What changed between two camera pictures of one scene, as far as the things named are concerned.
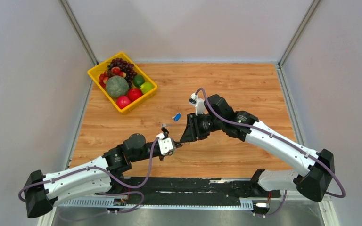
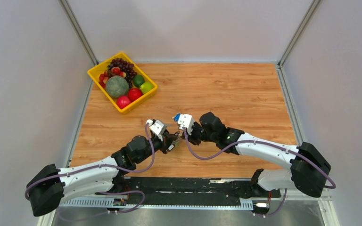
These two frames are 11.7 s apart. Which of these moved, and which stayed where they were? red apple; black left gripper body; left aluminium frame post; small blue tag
Moved: black left gripper body
Stayed: red apple; left aluminium frame post; small blue tag
